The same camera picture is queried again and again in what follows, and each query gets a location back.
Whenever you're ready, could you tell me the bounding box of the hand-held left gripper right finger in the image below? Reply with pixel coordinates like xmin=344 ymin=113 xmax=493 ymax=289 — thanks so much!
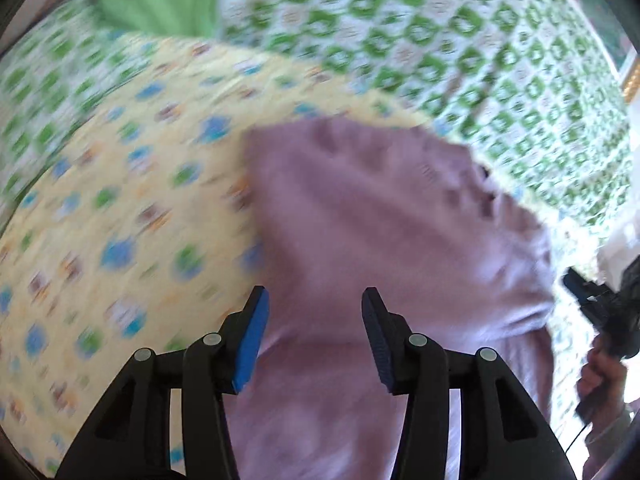
xmin=361 ymin=287 xmax=578 ymax=480

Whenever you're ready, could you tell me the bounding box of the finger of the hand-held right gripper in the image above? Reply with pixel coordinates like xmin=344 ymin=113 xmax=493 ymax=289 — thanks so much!
xmin=562 ymin=267 xmax=610 ymax=328

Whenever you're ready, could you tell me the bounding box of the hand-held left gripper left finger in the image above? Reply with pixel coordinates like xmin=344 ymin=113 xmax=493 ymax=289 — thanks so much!
xmin=55 ymin=285 xmax=271 ymax=480

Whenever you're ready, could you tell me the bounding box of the purple knit sweater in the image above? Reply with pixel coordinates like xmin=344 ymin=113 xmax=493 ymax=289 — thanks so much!
xmin=227 ymin=117 xmax=558 ymax=480

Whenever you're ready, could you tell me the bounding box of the person's right forearm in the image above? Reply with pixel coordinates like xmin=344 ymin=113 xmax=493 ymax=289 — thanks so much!
xmin=582 ymin=397 xmax=640 ymax=480

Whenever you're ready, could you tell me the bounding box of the person's right hand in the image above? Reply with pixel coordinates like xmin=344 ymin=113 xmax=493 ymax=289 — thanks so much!
xmin=575 ymin=335 xmax=628 ymax=421

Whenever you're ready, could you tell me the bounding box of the yellow bear print blanket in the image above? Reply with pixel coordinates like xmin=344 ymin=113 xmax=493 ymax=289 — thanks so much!
xmin=0 ymin=35 xmax=601 ymax=478

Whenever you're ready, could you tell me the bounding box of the gold framed picture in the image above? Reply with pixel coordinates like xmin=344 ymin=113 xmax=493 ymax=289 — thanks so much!
xmin=619 ymin=49 xmax=640 ymax=97

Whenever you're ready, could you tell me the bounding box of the green checked quilt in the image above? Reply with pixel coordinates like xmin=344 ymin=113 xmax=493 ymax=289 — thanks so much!
xmin=215 ymin=0 xmax=636 ymax=241

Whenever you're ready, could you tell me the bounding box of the green checked pillow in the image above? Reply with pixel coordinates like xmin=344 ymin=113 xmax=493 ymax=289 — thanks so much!
xmin=0 ymin=10 xmax=126 ymax=233

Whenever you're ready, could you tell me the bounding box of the black cable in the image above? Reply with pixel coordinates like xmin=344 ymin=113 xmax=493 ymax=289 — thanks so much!
xmin=565 ymin=412 xmax=595 ymax=456

